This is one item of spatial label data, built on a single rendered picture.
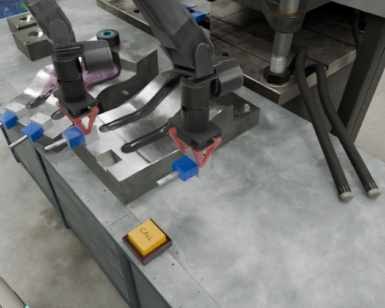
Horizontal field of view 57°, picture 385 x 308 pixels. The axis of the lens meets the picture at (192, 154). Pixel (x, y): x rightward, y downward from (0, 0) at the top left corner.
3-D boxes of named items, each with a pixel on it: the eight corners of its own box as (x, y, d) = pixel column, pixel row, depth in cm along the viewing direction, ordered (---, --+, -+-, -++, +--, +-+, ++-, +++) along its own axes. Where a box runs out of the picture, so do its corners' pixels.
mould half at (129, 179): (124, 206, 88) (116, 167, 79) (74, 153, 102) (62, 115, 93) (258, 123, 112) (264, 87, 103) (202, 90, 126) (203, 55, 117)
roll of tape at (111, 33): (96, 48, 126) (95, 38, 124) (98, 38, 132) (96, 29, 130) (119, 47, 127) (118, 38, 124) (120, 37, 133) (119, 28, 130)
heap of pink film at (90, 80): (74, 112, 107) (68, 90, 101) (33, 95, 114) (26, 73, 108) (129, 74, 123) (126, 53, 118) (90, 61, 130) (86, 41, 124)
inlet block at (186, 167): (165, 199, 75) (164, 182, 72) (151, 186, 78) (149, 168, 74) (210, 172, 82) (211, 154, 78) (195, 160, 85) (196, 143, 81)
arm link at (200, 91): (173, 73, 66) (192, 85, 62) (203, 62, 69) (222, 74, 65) (175, 104, 70) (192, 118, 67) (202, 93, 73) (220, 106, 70)
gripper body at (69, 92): (77, 89, 90) (71, 62, 85) (99, 107, 84) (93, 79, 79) (54, 98, 87) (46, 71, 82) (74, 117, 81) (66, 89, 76)
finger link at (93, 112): (90, 120, 94) (83, 89, 88) (104, 132, 90) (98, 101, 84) (66, 130, 90) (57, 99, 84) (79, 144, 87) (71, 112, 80)
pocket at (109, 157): (109, 179, 87) (106, 168, 85) (98, 167, 90) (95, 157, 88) (124, 170, 90) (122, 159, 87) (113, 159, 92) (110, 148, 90)
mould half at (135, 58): (58, 153, 102) (47, 122, 95) (-1, 123, 112) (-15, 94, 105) (159, 76, 133) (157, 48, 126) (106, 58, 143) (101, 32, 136)
